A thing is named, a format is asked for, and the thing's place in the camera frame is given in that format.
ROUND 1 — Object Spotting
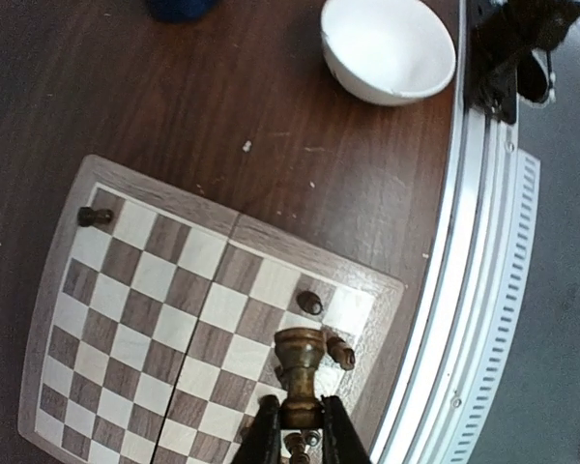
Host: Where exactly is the dark blue mug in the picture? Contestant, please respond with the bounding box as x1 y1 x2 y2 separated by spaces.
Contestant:
145 0 218 23

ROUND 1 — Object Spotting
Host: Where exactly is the dark pawn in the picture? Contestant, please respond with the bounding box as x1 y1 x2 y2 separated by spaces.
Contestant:
296 290 324 316
283 429 321 464

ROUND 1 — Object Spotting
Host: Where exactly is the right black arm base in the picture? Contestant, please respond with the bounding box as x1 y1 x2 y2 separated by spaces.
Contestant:
464 1 580 126

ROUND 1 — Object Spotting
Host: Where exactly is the wooden chess board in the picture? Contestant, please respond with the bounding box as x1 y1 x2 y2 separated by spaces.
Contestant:
17 156 403 463

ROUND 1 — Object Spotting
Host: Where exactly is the front aluminium rail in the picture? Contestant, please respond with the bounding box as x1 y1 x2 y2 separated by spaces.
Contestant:
371 91 540 463

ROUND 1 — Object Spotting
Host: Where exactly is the white bowl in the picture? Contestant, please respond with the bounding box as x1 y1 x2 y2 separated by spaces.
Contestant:
320 1 456 106

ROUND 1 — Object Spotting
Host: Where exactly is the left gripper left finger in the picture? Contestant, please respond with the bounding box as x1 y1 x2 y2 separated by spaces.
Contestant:
234 394 281 464

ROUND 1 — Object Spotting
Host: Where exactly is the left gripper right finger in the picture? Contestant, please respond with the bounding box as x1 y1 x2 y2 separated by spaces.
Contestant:
322 396 371 464

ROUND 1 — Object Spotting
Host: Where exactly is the dark rook chess piece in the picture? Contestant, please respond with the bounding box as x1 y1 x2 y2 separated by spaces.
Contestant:
326 335 356 371

